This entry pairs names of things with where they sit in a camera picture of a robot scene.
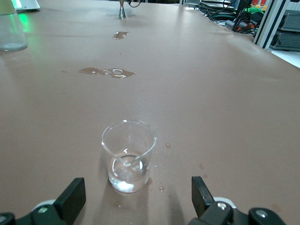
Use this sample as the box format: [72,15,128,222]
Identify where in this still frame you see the long liquid puddle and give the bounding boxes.
[77,67,136,80]

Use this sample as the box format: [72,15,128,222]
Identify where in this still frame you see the grey equipment case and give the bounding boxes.
[269,10,300,51]

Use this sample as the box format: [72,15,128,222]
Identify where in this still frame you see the aluminium frame post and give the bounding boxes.
[253,0,291,49]

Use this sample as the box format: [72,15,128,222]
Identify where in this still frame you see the small clear glass beaker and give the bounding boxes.
[101,120,158,194]

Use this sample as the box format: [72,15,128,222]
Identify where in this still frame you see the black cable tangle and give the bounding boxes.
[194,0,261,36]

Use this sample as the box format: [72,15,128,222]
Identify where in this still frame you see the brown table mat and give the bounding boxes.
[0,0,300,225]

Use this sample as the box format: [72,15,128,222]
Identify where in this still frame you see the steel double jigger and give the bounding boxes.
[118,0,128,19]

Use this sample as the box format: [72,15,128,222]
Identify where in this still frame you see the wide liquid puddle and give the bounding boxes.
[112,31,131,40]

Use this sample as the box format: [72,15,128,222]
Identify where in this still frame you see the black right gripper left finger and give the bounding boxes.
[0,177,86,225]

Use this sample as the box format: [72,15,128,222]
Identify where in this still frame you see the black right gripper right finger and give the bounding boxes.
[191,175,288,225]

